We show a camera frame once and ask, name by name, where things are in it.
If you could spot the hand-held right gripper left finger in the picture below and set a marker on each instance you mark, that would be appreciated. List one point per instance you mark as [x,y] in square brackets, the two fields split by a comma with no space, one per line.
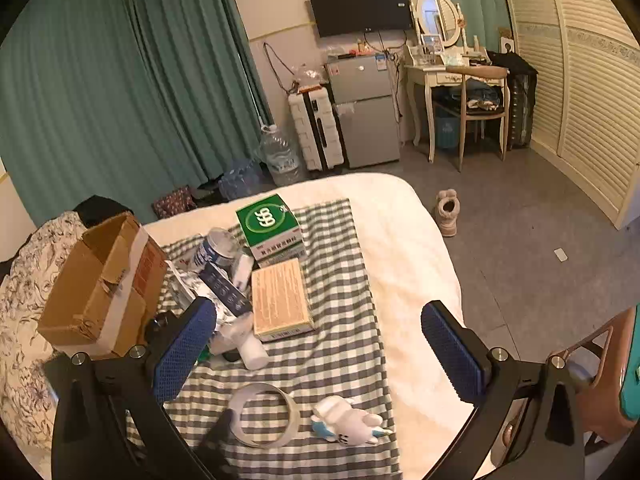
[184,352]

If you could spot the white plastic bottle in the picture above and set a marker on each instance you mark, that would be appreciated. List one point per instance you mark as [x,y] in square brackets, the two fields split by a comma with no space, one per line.
[255,355]

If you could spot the beige orange medicine box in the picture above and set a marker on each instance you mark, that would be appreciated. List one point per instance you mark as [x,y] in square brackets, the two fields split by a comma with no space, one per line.
[280,295]

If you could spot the clutter on fridge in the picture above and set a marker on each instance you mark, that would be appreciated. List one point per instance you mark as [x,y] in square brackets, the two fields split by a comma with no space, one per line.
[357,50]

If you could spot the dark suitcase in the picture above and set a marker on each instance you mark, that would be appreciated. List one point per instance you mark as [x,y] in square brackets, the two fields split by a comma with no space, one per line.
[522,110]

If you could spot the blue and silver can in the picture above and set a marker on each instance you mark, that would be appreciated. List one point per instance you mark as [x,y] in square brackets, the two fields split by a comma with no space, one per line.
[220,250]

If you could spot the beige plush slipper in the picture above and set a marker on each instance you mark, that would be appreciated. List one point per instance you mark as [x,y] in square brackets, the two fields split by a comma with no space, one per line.
[447,212]

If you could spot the red patterned bag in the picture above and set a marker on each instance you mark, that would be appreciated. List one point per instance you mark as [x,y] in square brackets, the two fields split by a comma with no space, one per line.
[174,202]

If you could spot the black coat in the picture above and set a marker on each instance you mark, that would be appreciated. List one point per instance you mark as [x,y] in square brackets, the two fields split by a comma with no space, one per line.
[515,62]

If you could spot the blue waste bin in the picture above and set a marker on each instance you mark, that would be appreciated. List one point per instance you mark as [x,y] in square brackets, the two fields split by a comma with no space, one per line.
[446,130]

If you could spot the large clear water jug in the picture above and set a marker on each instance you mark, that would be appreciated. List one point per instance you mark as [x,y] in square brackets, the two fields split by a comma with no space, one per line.
[280,157]

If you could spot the white rabbit toy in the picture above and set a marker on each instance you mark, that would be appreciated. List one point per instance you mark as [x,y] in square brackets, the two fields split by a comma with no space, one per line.
[350,422]

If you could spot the green white medicine box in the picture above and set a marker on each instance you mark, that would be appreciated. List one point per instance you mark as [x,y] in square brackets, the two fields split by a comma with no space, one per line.
[265,222]

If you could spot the brown cardboard box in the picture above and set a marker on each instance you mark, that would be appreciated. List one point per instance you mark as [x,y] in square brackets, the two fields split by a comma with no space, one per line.
[95,305]

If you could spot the pack of water bottles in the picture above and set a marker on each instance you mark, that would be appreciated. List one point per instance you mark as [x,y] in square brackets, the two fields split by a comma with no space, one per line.
[242,180]

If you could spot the teal object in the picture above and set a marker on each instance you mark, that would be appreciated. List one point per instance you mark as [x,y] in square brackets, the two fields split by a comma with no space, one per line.
[631,385]

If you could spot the white oval mirror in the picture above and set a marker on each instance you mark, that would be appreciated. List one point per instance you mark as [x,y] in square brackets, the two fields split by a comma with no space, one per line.
[440,15]

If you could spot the white paper scrap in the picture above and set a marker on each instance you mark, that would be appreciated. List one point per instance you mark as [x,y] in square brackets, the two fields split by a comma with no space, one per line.
[561,254]

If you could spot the dark blue slim box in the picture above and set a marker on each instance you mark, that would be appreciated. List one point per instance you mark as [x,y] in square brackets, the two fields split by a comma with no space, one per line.
[225,290]

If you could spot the black wall television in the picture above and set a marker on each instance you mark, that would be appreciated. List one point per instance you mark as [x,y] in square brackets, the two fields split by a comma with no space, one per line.
[360,7]

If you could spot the white vanity table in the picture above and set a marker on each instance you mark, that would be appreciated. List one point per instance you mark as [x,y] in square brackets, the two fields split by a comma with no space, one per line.
[425,75]

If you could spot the floral quilt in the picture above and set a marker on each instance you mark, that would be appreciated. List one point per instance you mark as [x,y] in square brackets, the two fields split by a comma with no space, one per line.
[25,340]

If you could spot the black garment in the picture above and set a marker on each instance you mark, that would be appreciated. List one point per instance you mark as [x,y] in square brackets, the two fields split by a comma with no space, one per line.
[100,207]

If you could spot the cream louvered wardrobe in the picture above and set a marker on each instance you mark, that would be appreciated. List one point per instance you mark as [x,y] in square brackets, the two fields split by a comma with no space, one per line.
[585,85]

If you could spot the white slim tube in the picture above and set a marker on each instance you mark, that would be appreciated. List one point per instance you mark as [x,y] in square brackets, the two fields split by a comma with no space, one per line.
[244,270]

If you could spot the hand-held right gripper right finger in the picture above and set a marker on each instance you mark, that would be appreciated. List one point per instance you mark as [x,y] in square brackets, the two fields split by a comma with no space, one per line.
[452,355]

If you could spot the wooden chair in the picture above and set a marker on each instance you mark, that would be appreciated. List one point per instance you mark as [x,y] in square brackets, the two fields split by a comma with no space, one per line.
[482,115]

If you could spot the clear tape roll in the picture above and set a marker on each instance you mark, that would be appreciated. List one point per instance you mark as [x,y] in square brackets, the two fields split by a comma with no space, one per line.
[295,412]

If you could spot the white suitcase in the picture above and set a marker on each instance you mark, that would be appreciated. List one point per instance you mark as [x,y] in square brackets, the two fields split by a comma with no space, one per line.
[312,125]

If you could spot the clear plastic bag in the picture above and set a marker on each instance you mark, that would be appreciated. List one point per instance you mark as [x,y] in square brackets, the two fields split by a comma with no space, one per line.
[307,77]

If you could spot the grey small fridge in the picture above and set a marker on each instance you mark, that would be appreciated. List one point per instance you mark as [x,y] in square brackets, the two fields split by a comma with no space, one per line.
[365,110]

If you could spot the small photo frame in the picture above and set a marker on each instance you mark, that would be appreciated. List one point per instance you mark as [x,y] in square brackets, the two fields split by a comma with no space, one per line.
[432,44]

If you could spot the grey white checkered cloth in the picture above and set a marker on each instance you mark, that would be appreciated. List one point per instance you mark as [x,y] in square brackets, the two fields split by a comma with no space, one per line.
[340,350]

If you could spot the wide teal curtain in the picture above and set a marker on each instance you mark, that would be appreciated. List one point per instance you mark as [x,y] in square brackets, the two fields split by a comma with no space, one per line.
[125,85]

